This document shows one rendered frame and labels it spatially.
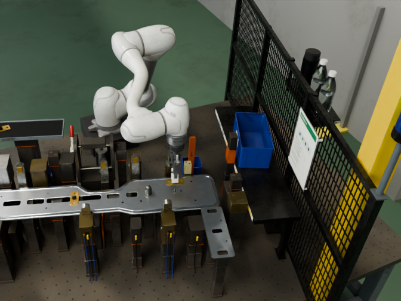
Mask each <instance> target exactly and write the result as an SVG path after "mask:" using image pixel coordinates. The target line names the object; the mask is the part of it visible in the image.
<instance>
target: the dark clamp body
mask: <svg viewBox="0 0 401 301"><path fill-rule="evenodd" d="M59 166H60V173H61V180H62V183H64V185H77V180H76V163H75V154H74V152H71V153H70V152H61V153H60V157H59ZM65 200H66V202H69V201H70V197H68V198H65ZM67 218H68V219H73V216H68V217H67Z"/></svg>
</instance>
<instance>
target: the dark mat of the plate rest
mask: <svg viewBox="0 0 401 301"><path fill-rule="evenodd" d="M5 125H9V126H10V128H11V129H10V130H6V131H2V132H0V138H7V137H30V136H54V135H62V131H63V120H58V121H31V122H5V123H0V127H1V126H5Z"/></svg>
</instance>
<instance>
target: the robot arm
mask: <svg viewBox="0 0 401 301"><path fill-rule="evenodd" d="M175 42H176V37H175V33H174V31H173V29H172V28H170V27H169V26H165V25H154V26H148V27H144V28H141V29H139V30H135V31H131V32H126V33H125V32H116V33H115V34H114V35H113V36H112V50H113V52H114V54H115V56H116V57H117V58H118V60H119V61H120V62H121V63H122V64H123V65H124V66H126V67H127V68H128V69H129V70H130V71H132V72H133V73H134V78H133V80H131V81H130V82H129V83H128V85H127V86H126V87H125V88H123V89H121V90H117V89H115V88H113V87H102V88H100V89H99V90H97V92H96V94H95V96H94V103H93V105H94V115H95V119H93V120H92V124H93V125H92V126H89V127H88V129H89V131H97V132H98V137H107V136H109V135H110V133H111V132H113V135H114V134H118V133H121V134H122V137H123V138H124V139H125V140H127V141H128V142H131V143H140V142H146V141H149V140H153V139H156V138H158V137H160V136H163V135H166V140H167V143H168V149H169V150H170V151H171V164H172V169H171V180H172V183H178V175H179V172H180V162H181V161H180V156H181V151H183V150H184V144H185V142H186V140H187V129H188V127H189V120H190V113H189V105H188V103H187V102H186V101H185V100H184V99H183V98H181V97H172V98H170V99H169V100H168V102H167V103H166V105H165V108H163V109H161V110H160V111H157V112H152V111H150V110H148V109H147V108H149V107H151V105H153V104H154V103H155V102H156V100H157V98H158V93H157V91H156V88H155V87H154V85H152V84H151V83H150V82H151V80H152V76H153V73H154V70H155V67H156V64H157V61H158V60H159V59H160V58H161V57H162V56H163V55H164V54H165V53H166V52H167V51H168V50H170V49H171V48H172V47H173V46H174V45H175ZM126 114H128V117H127V119H126V120H125V121H124V122H122V120H121V118H122V117H124V116H125V115H126Z"/></svg>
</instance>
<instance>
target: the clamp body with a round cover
mask: <svg viewBox="0 0 401 301"><path fill-rule="evenodd" d="M30 174H31V178H32V183H33V187H34V188H35V187H44V186H51V176H50V169H49V166H48V160H47V159H46V158H42V159H33V160H32V161H31V165H30ZM42 203H44V199H38V204H42ZM47 203H51V199H48V200H47ZM41 222H42V224H41V226H54V222H53V221H52V218H51V217H46V218H41Z"/></svg>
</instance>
